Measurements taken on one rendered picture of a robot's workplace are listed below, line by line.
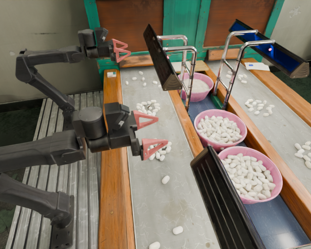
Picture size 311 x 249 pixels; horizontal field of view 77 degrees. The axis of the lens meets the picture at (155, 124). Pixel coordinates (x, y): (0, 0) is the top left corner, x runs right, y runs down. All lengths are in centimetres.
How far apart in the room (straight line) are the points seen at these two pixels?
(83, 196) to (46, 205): 23
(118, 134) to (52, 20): 189
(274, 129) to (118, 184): 85
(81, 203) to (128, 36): 110
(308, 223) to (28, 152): 94
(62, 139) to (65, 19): 182
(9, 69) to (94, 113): 215
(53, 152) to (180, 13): 125
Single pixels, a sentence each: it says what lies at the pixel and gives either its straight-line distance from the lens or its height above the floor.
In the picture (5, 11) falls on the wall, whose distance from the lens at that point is 237.
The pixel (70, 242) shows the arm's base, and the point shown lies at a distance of 88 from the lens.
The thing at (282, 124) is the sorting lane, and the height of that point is 74.
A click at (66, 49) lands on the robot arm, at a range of 106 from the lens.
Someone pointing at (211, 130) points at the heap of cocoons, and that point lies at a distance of 108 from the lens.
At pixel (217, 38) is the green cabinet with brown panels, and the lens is 169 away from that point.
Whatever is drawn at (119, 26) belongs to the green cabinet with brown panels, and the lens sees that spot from 149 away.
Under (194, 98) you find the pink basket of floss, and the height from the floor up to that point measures 71.
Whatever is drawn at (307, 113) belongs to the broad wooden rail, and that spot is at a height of 76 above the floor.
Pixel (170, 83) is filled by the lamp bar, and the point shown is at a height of 107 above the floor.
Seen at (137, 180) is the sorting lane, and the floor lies 74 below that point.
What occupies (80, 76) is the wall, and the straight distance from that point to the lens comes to 250.
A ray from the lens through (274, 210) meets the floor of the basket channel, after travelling 99.
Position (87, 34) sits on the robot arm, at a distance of 101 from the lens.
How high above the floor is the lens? 147
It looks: 43 degrees down
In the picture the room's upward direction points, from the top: straight up
